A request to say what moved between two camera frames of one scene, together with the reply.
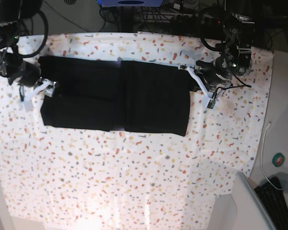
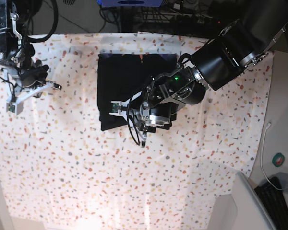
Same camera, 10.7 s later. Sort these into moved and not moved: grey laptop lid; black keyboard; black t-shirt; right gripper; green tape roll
Moved: black t-shirt; right gripper
Not moved: black keyboard; green tape roll; grey laptop lid
